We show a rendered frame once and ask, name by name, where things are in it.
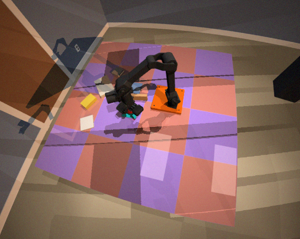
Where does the yellow block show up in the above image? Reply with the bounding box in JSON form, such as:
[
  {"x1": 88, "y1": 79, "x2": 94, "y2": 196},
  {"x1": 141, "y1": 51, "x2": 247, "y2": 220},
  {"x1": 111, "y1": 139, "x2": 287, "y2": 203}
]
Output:
[{"x1": 80, "y1": 93, "x2": 97, "y2": 109}]

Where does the tan wooden beam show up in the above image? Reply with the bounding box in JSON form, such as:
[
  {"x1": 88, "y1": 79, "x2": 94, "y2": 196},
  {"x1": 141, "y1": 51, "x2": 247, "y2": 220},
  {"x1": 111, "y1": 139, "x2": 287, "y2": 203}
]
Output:
[{"x1": 131, "y1": 94, "x2": 148, "y2": 101}]

